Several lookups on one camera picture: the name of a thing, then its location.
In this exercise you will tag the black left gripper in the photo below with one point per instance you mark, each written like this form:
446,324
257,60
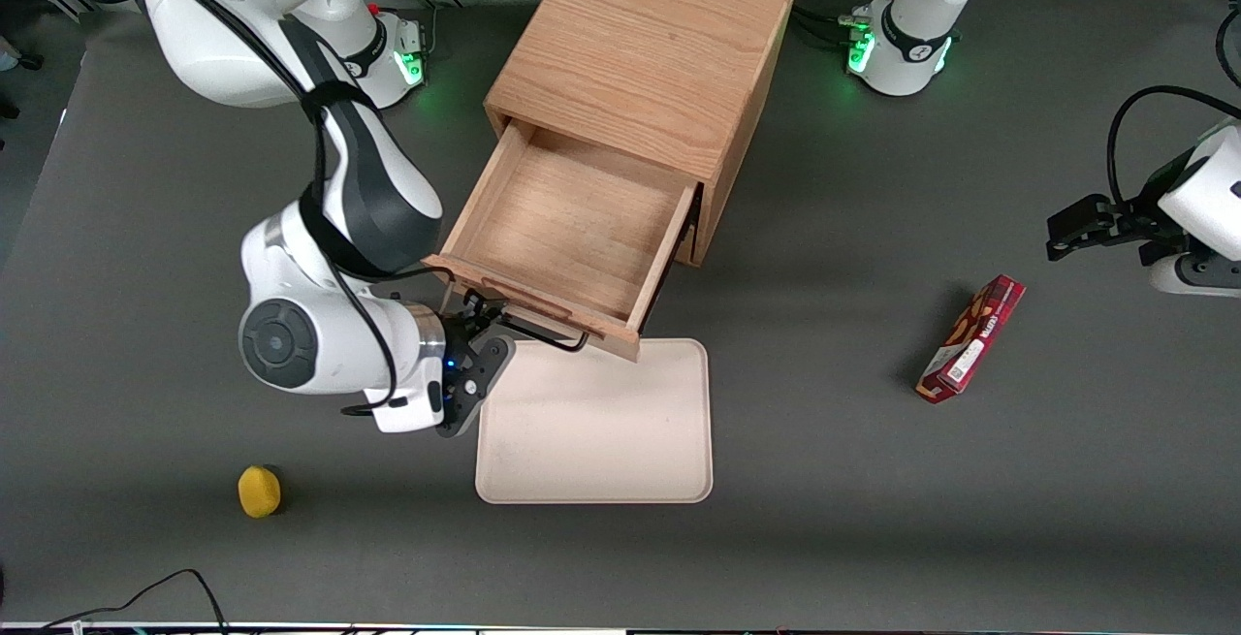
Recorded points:
1136,220

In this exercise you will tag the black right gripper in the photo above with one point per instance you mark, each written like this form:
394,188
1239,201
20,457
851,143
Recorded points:
458,333

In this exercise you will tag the wooden drawer cabinet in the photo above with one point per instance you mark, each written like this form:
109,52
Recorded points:
640,44

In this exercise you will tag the red snack box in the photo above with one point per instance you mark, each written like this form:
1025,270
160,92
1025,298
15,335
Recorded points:
972,339

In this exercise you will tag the beige plastic tray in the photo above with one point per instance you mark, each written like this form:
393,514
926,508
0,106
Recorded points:
593,431

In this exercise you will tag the yellow lemon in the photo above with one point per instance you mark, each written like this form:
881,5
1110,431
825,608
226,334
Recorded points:
259,492

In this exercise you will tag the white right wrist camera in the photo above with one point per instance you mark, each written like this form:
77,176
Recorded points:
407,407

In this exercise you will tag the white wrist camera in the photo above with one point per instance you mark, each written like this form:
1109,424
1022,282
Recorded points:
407,407
1197,276

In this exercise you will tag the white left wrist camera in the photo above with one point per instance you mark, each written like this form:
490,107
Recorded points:
1197,276

